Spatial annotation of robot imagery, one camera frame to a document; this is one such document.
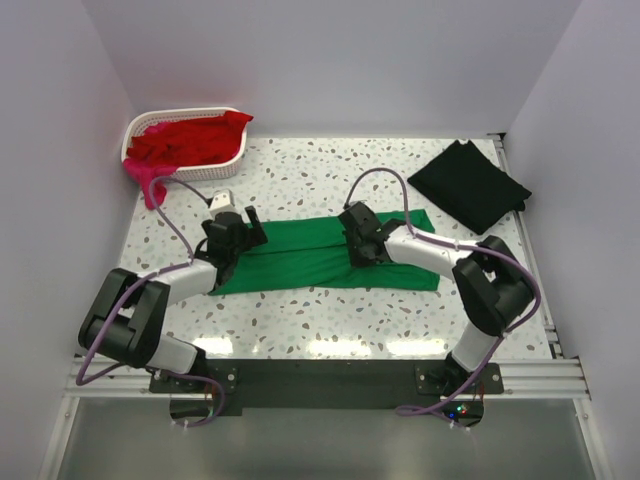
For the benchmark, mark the folded black t-shirt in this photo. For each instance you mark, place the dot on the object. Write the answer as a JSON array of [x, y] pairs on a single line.
[[464, 183]]

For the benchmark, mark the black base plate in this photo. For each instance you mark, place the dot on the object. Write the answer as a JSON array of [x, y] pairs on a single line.
[[227, 387]]

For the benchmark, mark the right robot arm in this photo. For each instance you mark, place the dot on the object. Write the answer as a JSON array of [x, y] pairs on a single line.
[[495, 289]]

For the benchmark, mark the pink t-shirt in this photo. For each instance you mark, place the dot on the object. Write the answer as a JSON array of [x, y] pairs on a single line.
[[150, 182]]

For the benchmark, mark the green t-shirt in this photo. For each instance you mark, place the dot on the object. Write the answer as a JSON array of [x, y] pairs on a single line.
[[313, 253]]

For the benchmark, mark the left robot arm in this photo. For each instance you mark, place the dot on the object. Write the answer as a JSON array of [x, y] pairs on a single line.
[[126, 319]]

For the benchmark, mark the white perforated laundry basket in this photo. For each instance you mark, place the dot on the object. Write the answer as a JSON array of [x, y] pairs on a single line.
[[189, 173]]

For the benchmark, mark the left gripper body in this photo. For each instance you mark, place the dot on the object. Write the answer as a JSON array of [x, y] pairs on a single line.
[[246, 242]]

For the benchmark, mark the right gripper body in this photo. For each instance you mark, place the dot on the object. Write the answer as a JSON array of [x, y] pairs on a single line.
[[358, 258]]

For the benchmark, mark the red t-shirt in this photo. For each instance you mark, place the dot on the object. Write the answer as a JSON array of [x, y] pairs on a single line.
[[189, 143]]

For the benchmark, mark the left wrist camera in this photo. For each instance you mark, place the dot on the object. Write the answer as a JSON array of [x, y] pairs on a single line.
[[221, 202]]

